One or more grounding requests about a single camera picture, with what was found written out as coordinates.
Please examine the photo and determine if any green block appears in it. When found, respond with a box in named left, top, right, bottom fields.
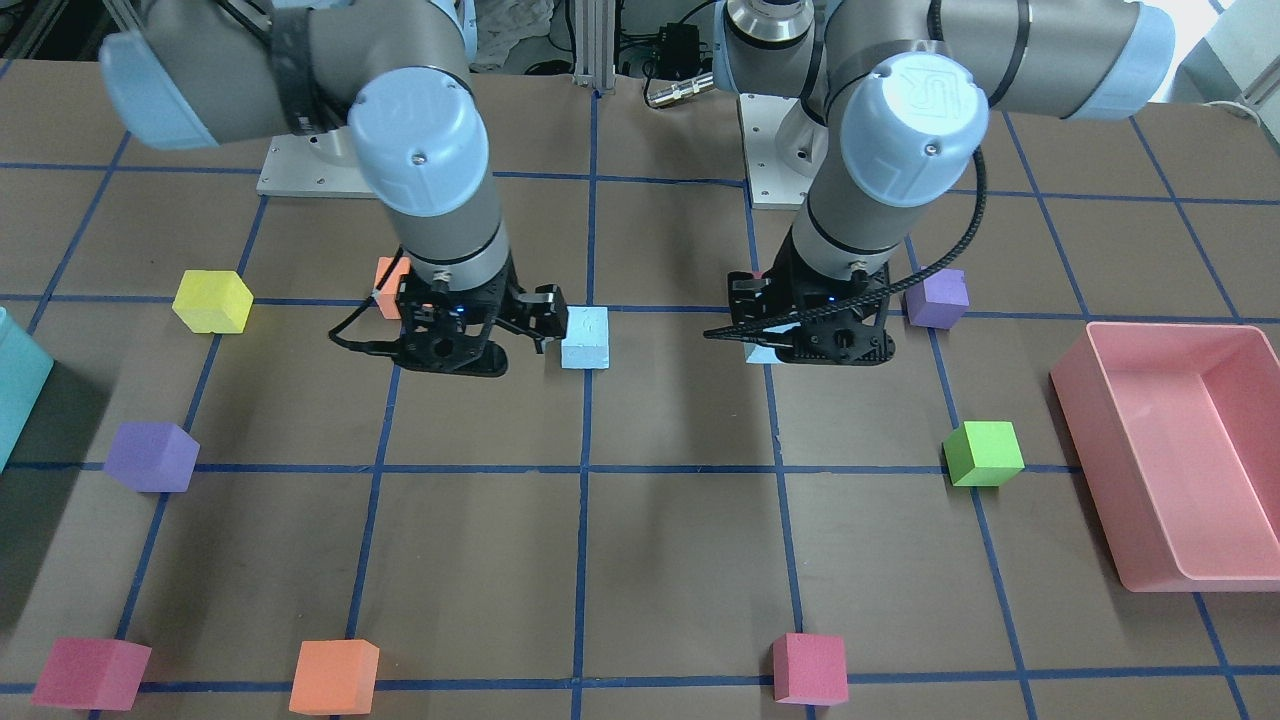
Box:
left=942, top=421, right=1025, bottom=487

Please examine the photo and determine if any pink block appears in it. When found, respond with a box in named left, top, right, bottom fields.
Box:
left=771, top=633, right=850, bottom=707

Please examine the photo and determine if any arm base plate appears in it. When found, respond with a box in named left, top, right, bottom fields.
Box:
left=739, top=94, right=828, bottom=210
left=256, top=127, right=375, bottom=199

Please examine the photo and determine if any orange block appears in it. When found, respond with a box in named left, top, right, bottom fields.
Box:
left=288, top=639, right=380, bottom=716
left=374, top=258, right=411, bottom=320

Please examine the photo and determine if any light blue block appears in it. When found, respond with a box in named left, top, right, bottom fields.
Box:
left=559, top=306, right=611, bottom=370
left=741, top=342, right=783, bottom=365

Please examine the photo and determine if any cyan plastic bin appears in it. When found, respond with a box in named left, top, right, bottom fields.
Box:
left=1, top=307, right=54, bottom=470

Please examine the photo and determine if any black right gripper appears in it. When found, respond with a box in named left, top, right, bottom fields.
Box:
left=396, top=258, right=570, bottom=378

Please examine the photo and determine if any pink plastic bin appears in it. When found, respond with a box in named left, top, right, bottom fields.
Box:
left=1051, top=322, right=1279, bottom=592

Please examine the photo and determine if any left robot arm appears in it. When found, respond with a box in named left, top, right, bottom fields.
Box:
left=705, top=1, right=1176, bottom=366

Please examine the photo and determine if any aluminium frame post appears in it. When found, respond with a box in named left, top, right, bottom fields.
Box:
left=566, top=0, right=620, bottom=97

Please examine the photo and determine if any yellow block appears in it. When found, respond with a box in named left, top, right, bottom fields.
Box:
left=172, top=269, right=253, bottom=334

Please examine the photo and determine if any magenta block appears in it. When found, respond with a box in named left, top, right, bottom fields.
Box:
left=29, top=637, right=152, bottom=711

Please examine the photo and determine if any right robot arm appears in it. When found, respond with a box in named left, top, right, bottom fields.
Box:
left=99, top=1, right=570, bottom=378

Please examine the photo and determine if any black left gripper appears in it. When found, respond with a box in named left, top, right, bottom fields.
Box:
left=728, top=237, right=896, bottom=366

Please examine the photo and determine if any purple block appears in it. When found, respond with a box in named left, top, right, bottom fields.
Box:
left=904, top=268, right=970, bottom=329
left=102, top=421, right=200, bottom=493

